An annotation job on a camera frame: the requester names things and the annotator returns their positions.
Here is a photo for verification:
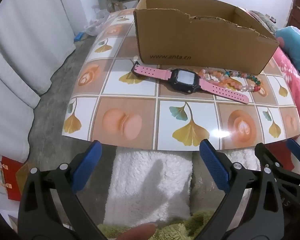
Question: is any grey patterned blanket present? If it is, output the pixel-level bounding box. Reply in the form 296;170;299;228
247;10;278;35

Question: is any green shaggy rug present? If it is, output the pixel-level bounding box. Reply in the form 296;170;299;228
97;210;230;240

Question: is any multicolour bead bracelet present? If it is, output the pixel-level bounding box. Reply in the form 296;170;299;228
216;70;263;94

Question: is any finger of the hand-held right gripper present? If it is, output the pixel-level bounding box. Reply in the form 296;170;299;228
254;142;300;188
286;138;300;175

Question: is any wooden chair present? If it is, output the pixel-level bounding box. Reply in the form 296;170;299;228
110;0;143;12

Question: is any teal pillow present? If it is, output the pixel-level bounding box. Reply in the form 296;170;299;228
275;26;300;79

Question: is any person's left hand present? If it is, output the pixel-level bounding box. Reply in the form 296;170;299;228
112;224;157;240

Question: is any leaf and tile pattern tablecloth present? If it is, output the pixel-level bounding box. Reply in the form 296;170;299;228
62;8;300;153

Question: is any orange pink bead bracelet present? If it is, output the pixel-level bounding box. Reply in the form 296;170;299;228
198;68;243;88

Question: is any white plastic bag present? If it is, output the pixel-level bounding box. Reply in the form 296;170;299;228
84;9;109;36

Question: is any pink floral blanket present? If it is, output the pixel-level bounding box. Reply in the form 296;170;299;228
272;46;300;130

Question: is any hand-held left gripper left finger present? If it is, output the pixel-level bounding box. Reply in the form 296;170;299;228
17;139;108;240

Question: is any brown cardboard box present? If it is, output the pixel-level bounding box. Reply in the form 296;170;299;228
133;0;280;76

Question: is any red gift bag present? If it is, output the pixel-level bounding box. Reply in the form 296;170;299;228
0;156;28;202

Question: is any pink strap digital watch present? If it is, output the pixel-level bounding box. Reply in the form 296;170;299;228
131;61;250;105

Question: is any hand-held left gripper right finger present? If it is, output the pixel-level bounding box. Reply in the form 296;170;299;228
194;138;292;240

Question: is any white fluffy blanket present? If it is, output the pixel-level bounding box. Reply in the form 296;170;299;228
104;147;260;227

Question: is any white curtain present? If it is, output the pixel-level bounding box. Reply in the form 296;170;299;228
0;0;90;197

